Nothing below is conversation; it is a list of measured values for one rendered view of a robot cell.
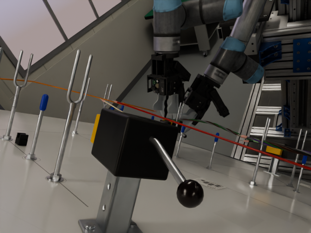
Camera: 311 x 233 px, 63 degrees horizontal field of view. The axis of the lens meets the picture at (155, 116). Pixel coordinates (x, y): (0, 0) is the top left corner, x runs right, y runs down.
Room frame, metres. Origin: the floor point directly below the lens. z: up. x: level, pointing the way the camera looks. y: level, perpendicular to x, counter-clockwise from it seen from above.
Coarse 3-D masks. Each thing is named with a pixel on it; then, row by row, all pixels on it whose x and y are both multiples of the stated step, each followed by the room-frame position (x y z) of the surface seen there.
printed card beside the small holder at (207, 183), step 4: (196, 180) 0.28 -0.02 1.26; (200, 180) 0.28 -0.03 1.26; (204, 180) 0.29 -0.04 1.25; (208, 180) 0.29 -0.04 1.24; (204, 184) 0.26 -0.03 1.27; (208, 184) 0.27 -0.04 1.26; (212, 184) 0.27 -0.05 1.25; (216, 184) 0.27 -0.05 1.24; (212, 188) 0.25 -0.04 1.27; (216, 188) 0.25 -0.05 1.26; (220, 188) 0.25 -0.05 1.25
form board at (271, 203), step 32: (0, 128) 0.44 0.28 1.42; (32, 128) 0.50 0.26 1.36; (0, 160) 0.25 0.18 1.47; (32, 160) 0.27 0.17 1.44; (64, 160) 0.29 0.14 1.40; (96, 160) 0.31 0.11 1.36; (192, 160) 0.45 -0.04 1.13; (224, 160) 0.54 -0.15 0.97; (0, 192) 0.17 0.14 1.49; (32, 192) 0.17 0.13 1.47; (64, 192) 0.18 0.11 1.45; (96, 192) 0.19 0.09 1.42; (160, 192) 0.21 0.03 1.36; (224, 192) 0.24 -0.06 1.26; (256, 192) 0.26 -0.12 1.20; (288, 192) 0.29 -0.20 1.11; (0, 224) 0.12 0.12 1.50; (32, 224) 0.12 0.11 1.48; (64, 224) 0.12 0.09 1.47; (160, 224) 0.13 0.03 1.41; (192, 224) 0.14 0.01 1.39; (224, 224) 0.14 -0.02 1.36; (256, 224) 0.14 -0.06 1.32; (288, 224) 0.15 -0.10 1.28
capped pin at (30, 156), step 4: (44, 96) 0.31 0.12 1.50; (48, 96) 0.31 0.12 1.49; (44, 100) 0.31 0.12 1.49; (40, 104) 0.30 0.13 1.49; (44, 104) 0.30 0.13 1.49; (40, 108) 0.30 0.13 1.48; (44, 108) 0.30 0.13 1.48; (40, 112) 0.30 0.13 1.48; (40, 116) 0.30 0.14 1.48; (40, 120) 0.30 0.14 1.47; (40, 124) 0.29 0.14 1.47; (36, 128) 0.29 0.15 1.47; (36, 132) 0.29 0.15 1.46; (36, 136) 0.29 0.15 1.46; (36, 140) 0.28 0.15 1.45; (32, 144) 0.28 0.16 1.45; (32, 148) 0.28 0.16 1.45; (32, 152) 0.28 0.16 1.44; (28, 156) 0.27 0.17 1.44; (32, 156) 0.27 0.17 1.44
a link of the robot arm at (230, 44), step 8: (224, 40) 0.78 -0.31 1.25; (232, 40) 0.75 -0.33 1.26; (224, 48) 0.75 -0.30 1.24; (232, 48) 0.73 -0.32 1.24; (240, 48) 0.73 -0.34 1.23; (216, 56) 0.76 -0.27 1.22; (224, 56) 0.73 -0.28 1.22; (232, 56) 0.72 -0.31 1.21; (240, 56) 0.73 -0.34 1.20; (216, 64) 0.73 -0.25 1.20; (224, 64) 0.72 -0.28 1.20; (232, 64) 0.72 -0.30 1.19; (240, 64) 0.72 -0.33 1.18
